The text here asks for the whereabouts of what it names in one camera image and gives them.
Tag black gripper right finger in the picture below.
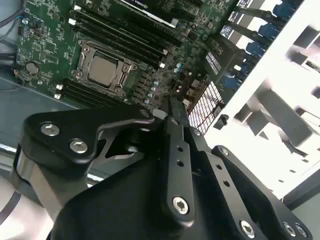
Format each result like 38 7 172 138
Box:
177 98 315 240

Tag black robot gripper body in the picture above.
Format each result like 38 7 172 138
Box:
49 123 242 240

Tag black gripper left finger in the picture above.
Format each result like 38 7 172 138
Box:
11 97 198 223

